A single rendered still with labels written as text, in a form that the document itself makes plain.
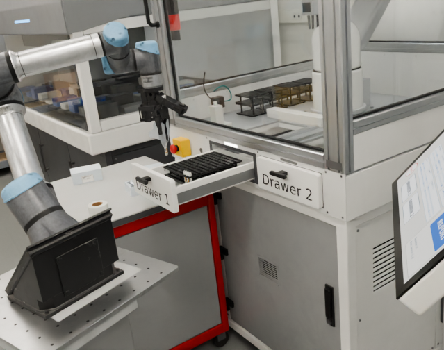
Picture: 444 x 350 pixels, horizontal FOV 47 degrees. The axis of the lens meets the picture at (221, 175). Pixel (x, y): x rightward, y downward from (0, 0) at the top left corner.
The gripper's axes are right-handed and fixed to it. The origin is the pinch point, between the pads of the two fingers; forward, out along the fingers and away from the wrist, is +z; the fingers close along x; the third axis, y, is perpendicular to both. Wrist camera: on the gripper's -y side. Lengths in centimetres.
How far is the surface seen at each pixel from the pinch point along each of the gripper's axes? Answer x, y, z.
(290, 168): 13.0, -46.7, 5.7
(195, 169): 6.2, -12.4, 8.1
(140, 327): 15, 14, 69
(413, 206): 61, -80, -2
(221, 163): 0.8, -20.0, 8.0
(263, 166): 4.6, -36.0, 7.8
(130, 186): -2.8, 19.0, 18.1
